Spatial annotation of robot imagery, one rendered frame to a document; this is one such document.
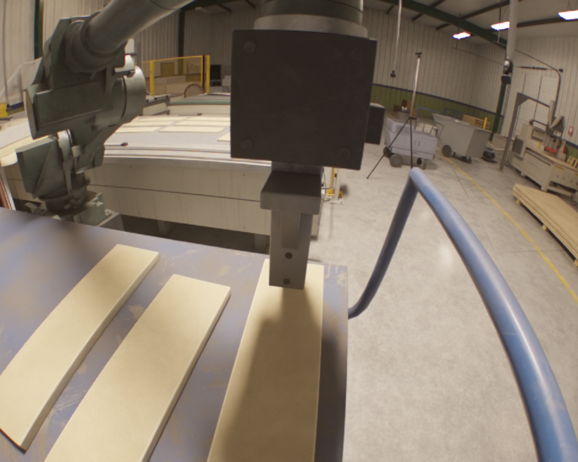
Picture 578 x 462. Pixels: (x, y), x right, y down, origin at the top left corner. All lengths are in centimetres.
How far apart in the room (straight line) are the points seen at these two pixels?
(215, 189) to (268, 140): 188
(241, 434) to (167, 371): 14
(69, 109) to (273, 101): 88
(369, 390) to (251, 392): 131
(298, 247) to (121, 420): 34
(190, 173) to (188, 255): 155
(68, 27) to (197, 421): 110
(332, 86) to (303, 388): 37
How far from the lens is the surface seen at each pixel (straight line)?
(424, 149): 555
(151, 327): 51
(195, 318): 51
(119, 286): 61
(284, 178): 32
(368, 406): 164
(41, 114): 106
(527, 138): 893
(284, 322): 49
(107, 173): 270
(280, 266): 38
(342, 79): 27
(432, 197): 40
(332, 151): 28
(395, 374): 179
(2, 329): 71
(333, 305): 56
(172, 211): 243
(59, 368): 53
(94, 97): 111
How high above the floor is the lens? 143
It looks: 31 degrees down
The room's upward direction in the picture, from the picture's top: 4 degrees clockwise
